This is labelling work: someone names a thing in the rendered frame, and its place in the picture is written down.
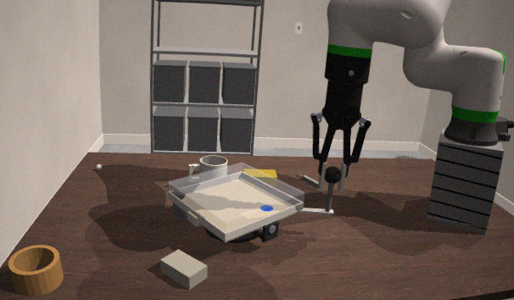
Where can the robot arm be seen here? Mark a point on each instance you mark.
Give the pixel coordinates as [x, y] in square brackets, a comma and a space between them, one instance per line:
[473, 75]

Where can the grey metal mug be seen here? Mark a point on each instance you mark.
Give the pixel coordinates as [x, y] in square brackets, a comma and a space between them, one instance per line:
[207, 161]

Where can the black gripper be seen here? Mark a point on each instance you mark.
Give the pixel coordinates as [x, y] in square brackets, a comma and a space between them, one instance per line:
[348, 98]

